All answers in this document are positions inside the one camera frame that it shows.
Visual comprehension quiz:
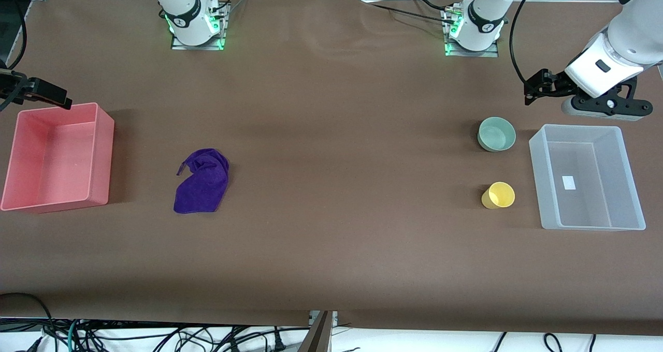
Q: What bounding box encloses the green ceramic bowl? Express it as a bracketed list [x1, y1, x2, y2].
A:
[477, 116, 516, 152]

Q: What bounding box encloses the yellow plastic cup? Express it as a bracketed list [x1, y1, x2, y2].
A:
[481, 182, 515, 210]

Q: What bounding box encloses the purple microfibre cloth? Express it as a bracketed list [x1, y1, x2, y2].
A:
[174, 148, 230, 214]

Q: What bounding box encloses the pink plastic bin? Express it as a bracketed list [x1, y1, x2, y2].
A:
[0, 102, 115, 213]

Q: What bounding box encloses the clear plastic bin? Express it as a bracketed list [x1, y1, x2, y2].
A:
[528, 124, 646, 231]

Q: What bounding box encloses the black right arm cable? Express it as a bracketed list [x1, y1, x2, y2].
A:
[0, 0, 27, 71]

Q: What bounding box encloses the short black table cable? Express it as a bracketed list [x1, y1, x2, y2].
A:
[412, 0, 452, 13]

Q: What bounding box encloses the long black table cable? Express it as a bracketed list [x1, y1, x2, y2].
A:
[356, 0, 456, 21]

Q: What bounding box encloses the black looped floor cable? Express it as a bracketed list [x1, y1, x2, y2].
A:
[0, 292, 54, 342]

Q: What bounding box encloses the black floor cable tangle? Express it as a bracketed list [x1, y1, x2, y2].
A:
[78, 318, 306, 352]

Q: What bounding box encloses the metal table post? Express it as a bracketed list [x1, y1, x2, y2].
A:
[299, 311, 338, 352]

